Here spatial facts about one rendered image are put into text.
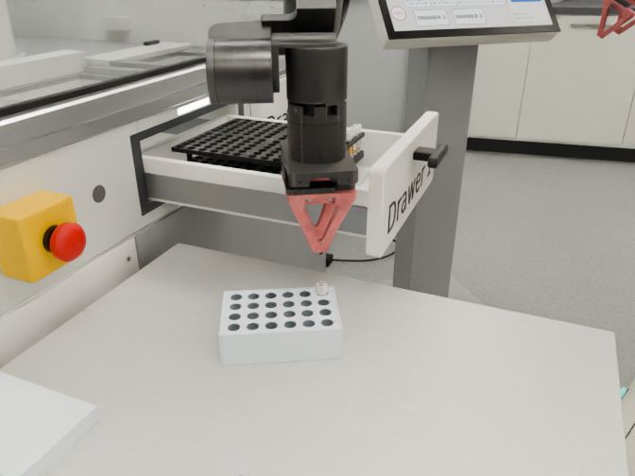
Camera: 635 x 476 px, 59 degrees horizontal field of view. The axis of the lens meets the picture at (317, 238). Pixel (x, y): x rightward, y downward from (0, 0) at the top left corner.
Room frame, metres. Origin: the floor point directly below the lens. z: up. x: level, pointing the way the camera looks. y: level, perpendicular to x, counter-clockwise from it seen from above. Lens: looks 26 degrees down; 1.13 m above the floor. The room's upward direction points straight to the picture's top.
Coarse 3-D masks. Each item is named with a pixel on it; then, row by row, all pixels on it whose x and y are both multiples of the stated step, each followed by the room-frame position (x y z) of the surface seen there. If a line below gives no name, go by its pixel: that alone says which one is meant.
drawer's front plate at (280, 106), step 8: (280, 80) 1.08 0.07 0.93; (280, 88) 1.06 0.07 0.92; (280, 96) 1.06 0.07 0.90; (256, 104) 0.99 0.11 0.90; (264, 104) 1.00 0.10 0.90; (272, 104) 1.03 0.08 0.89; (280, 104) 1.06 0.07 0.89; (256, 112) 0.99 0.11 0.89; (264, 112) 1.00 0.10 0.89; (272, 112) 1.03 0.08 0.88; (280, 112) 1.06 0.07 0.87
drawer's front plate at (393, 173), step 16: (432, 112) 0.83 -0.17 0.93; (416, 128) 0.74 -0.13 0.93; (432, 128) 0.80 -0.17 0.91; (400, 144) 0.67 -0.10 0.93; (416, 144) 0.71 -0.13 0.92; (432, 144) 0.81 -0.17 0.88; (384, 160) 0.61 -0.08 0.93; (400, 160) 0.63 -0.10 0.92; (384, 176) 0.57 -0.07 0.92; (400, 176) 0.64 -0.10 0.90; (416, 176) 0.72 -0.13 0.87; (432, 176) 0.83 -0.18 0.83; (384, 192) 0.58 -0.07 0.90; (400, 192) 0.64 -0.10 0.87; (368, 208) 0.58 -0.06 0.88; (384, 208) 0.58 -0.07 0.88; (400, 208) 0.65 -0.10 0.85; (368, 224) 0.58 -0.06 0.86; (384, 224) 0.58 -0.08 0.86; (400, 224) 0.66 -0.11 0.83; (368, 240) 0.58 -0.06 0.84; (384, 240) 0.59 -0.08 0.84
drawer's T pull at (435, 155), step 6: (438, 144) 0.72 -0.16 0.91; (444, 144) 0.72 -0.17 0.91; (420, 150) 0.70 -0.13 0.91; (426, 150) 0.70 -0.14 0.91; (432, 150) 0.70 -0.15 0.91; (438, 150) 0.69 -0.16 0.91; (444, 150) 0.70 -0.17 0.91; (414, 156) 0.69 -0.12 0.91; (420, 156) 0.69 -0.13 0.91; (426, 156) 0.69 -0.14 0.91; (432, 156) 0.67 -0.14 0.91; (438, 156) 0.67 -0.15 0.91; (432, 162) 0.66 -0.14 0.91; (438, 162) 0.67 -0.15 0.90
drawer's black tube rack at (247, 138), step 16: (224, 128) 0.84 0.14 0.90; (240, 128) 0.84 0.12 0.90; (256, 128) 0.85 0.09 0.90; (272, 128) 0.85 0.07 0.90; (192, 144) 0.76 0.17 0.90; (208, 144) 0.76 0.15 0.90; (224, 144) 0.76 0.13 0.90; (240, 144) 0.77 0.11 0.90; (256, 144) 0.76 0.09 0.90; (272, 144) 0.77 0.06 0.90; (192, 160) 0.75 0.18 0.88; (208, 160) 0.79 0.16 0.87; (224, 160) 0.78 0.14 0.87; (240, 160) 0.71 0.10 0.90; (256, 160) 0.70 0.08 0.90; (272, 160) 0.69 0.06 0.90
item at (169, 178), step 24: (216, 120) 0.92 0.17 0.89; (264, 120) 0.92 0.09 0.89; (168, 144) 0.79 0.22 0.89; (360, 144) 0.85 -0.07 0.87; (384, 144) 0.84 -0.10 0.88; (144, 168) 0.72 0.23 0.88; (168, 168) 0.70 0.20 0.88; (192, 168) 0.69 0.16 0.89; (216, 168) 0.68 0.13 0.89; (360, 168) 0.84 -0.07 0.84; (168, 192) 0.70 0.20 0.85; (192, 192) 0.69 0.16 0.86; (216, 192) 0.67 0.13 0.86; (240, 192) 0.66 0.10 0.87; (264, 192) 0.65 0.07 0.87; (360, 192) 0.60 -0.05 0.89; (264, 216) 0.65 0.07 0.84; (288, 216) 0.63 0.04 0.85; (312, 216) 0.62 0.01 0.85; (360, 216) 0.60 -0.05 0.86
